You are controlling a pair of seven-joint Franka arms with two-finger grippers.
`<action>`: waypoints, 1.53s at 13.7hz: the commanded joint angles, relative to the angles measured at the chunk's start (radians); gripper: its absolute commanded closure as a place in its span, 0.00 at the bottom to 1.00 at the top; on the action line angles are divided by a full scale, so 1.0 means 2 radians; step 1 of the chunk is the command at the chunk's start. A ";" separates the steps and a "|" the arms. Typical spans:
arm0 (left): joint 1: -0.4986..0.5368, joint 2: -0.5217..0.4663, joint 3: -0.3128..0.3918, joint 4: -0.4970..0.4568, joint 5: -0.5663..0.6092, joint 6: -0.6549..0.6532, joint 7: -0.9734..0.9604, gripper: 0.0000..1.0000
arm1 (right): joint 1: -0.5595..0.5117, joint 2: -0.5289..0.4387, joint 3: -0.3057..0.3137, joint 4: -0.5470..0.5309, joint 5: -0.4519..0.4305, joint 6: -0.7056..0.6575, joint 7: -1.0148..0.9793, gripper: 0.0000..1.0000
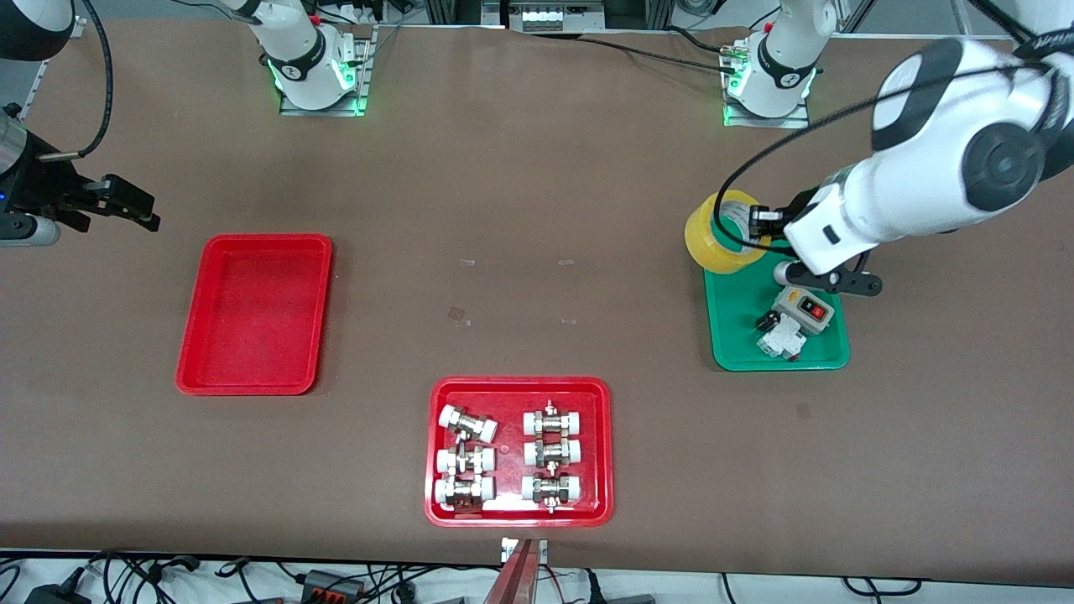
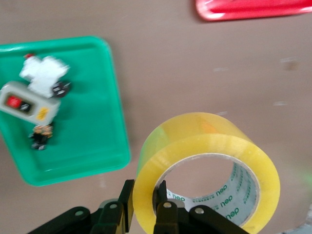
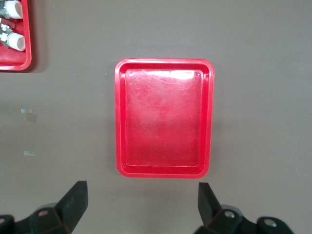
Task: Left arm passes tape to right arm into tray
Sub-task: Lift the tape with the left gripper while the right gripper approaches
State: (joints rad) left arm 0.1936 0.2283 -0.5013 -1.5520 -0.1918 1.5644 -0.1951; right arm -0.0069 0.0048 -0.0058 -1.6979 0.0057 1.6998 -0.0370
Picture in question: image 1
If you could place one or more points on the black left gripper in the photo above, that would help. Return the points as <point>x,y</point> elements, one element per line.
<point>795,210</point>

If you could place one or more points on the white terminal block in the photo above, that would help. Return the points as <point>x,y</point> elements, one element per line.
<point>558,18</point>

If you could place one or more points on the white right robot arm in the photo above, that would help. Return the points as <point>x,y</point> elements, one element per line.
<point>302,59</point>

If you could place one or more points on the grey power adapter box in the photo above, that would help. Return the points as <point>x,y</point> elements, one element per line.
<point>334,585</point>

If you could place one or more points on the reddish metal mount bar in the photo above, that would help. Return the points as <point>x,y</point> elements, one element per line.
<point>513,583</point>

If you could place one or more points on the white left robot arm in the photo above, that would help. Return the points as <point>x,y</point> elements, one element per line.
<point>923,176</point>

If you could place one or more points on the black power adapter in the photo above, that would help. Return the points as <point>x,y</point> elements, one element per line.
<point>54,594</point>

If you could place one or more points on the green plastic tray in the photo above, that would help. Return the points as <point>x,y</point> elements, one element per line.
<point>738,335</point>

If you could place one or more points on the red plastic tray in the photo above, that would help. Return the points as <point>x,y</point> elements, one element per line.
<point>252,319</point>
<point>512,394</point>

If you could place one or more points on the brown tape patch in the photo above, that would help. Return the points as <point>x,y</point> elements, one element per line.
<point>458,315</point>

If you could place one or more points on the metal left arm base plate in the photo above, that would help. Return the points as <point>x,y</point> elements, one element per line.
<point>797,122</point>

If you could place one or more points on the grey on-off switch box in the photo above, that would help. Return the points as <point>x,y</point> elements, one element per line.
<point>807,309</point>

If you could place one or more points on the aluminium frame structure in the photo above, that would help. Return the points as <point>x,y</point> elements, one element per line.
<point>453,13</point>

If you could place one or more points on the white capped metal pipe fitting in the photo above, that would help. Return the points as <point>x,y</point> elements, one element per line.
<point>553,421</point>
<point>464,492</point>
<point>466,460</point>
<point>553,453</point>
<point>551,489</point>
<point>468,424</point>

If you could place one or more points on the white circuit breaker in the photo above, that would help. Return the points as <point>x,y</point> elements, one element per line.
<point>782,342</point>

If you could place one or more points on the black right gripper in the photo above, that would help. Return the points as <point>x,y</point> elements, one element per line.
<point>33,186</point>

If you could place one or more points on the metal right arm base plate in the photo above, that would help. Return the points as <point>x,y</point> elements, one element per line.
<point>361,84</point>

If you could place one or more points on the small white mount plate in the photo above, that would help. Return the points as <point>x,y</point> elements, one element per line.
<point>508,549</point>

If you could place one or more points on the yellowish clear packing tape roll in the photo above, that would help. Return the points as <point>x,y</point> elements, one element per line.
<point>705,243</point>

